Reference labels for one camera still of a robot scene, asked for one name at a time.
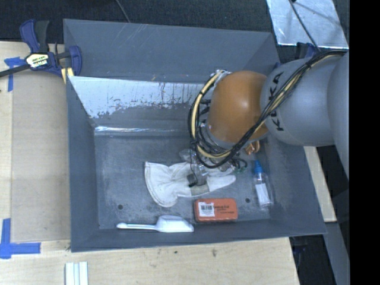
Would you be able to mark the white cloth glove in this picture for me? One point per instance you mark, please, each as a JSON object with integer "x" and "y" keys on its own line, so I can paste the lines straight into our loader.
{"x": 166, "y": 183}

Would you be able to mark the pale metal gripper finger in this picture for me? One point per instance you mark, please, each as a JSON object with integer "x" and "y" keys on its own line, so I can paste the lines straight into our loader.
{"x": 199, "y": 190}
{"x": 192, "y": 180}

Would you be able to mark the grey metal bin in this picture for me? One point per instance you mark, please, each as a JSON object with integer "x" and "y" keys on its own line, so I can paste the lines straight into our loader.
{"x": 124, "y": 165}

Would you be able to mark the white plastic scoop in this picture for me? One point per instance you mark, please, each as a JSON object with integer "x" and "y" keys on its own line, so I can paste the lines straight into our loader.
{"x": 172, "y": 225}

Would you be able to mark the red-orange block with barcode label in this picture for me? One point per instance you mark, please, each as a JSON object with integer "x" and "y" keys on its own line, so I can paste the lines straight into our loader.
{"x": 221, "y": 210}

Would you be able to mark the clear bottle with blue cap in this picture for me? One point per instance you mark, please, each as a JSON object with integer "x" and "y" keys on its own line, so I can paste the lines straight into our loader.
{"x": 262, "y": 186}

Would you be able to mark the pale wood board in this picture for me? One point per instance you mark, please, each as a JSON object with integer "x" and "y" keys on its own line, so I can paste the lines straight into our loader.
{"x": 38, "y": 159}

